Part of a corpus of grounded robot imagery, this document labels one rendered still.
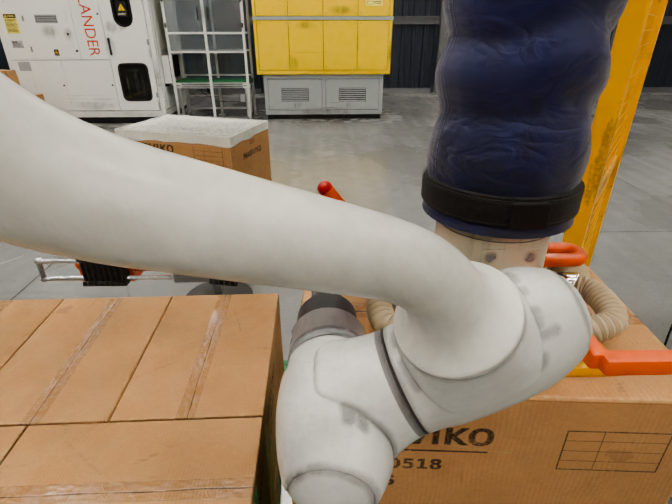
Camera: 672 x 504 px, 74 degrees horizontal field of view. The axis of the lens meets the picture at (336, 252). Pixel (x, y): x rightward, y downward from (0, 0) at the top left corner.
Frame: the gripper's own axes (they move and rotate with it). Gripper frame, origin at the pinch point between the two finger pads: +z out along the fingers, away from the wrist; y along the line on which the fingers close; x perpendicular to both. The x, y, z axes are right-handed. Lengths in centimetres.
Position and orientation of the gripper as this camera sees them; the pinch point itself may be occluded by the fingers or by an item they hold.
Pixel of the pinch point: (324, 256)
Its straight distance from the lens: 71.4
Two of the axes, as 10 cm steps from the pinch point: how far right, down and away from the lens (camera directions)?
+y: 0.0, 8.9, 4.5
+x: 10.0, -0.2, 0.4
